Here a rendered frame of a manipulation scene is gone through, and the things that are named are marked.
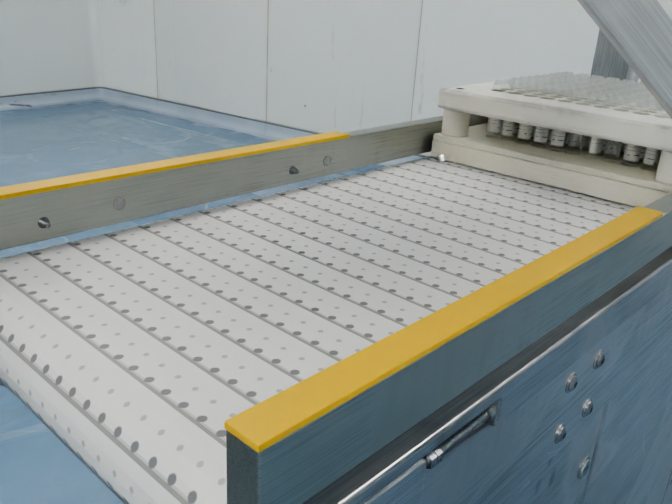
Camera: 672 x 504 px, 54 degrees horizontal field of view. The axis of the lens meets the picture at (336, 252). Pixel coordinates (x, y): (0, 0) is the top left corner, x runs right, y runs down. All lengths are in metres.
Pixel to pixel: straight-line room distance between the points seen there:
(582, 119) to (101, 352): 0.45
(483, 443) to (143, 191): 0.28
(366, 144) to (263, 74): 4.25
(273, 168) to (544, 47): 3.31
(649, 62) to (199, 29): 5.01
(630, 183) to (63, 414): 0.47
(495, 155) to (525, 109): 0.05
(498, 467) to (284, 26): 4.42
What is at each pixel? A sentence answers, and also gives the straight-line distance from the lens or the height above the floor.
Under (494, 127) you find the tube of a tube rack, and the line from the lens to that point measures 0.70.
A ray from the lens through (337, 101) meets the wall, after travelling 4.46.
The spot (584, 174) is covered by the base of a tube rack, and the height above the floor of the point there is 0.91.
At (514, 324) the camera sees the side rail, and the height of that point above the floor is 0.91.
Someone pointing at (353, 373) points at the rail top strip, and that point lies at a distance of 0.23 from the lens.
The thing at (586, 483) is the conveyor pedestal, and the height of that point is 0.57.
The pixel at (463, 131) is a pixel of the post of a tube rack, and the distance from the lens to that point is 0.69.
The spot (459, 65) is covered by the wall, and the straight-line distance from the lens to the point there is 3.99.
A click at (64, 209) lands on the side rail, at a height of 0.91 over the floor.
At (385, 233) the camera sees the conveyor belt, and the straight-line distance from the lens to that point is 0.47.
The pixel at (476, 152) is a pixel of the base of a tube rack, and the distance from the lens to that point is 0.67.
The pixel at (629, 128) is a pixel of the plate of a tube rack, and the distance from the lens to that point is 0.61.
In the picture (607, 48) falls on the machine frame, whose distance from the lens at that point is 1.21.
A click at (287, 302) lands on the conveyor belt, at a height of 0.89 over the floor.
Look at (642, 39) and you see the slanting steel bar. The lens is 0.33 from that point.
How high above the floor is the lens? 1.05
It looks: 22 degrees down
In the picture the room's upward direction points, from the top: 3 degrees clockwise
